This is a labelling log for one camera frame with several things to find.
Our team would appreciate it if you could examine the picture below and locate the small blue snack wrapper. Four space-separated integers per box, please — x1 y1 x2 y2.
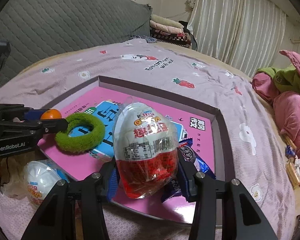
285 145 296 159

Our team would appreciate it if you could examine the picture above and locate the stack of folded blankets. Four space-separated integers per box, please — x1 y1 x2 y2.
149 14 193 49

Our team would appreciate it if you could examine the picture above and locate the pink quilted duvet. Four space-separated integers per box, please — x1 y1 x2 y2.
252 50 300 159

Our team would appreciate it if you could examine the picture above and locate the green blanket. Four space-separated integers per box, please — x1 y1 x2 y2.
255 64 300 94

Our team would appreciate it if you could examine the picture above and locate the beige mesh drawstring bag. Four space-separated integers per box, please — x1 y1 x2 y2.
0 153 33 198

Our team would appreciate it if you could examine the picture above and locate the red white surprise egg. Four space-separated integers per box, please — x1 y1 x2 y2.
113 101 179 199

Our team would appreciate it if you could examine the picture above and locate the shallow grey cardboard box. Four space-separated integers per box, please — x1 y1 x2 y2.
37 75 236 228

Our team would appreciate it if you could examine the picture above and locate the white striped curtain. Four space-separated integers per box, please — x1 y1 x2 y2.
187 0 287 77

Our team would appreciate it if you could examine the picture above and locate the green fuzzy ring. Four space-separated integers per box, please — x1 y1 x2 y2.
54 112 106 154

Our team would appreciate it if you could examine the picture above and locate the blue white surprise egg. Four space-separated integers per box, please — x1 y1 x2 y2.
24 159 69 209

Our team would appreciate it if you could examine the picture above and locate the grey quilted headboard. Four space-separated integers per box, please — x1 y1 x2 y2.
0 0 152 88

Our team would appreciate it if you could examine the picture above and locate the orange tangerine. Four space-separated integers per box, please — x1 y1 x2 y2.
40 109 62 120

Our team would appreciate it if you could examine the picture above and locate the wrapped biscuit packet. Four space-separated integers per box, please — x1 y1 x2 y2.
282 134 300 189

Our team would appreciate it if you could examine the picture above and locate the pink strawberry print bedsheet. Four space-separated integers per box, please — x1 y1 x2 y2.
0 39 295 239

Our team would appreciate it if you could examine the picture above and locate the blue Oreo cookie packet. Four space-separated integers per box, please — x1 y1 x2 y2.
161 138 216 203

